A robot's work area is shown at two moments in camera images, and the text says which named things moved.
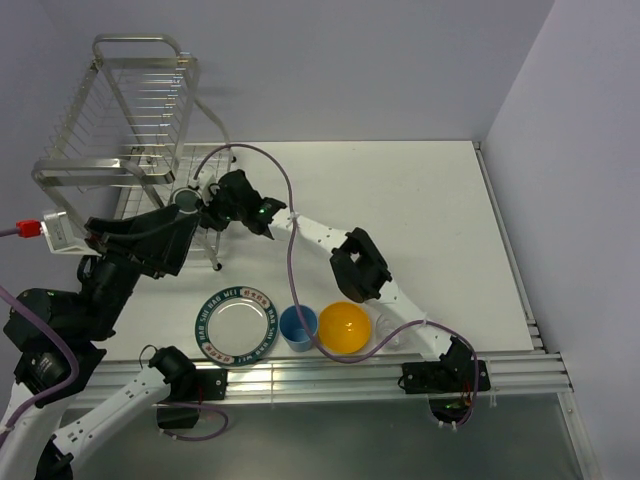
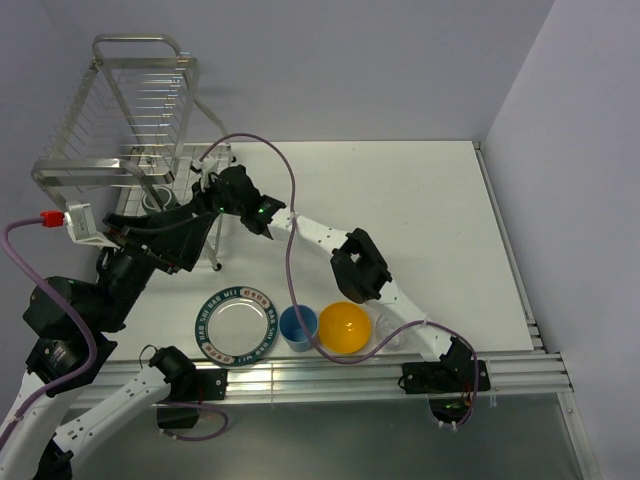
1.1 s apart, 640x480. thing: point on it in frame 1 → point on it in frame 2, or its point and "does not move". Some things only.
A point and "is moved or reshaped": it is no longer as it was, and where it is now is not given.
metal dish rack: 135,138 does not move
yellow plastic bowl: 344,328 does not move
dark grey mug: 186,199 is moved or reshaped
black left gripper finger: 117,227 does not move
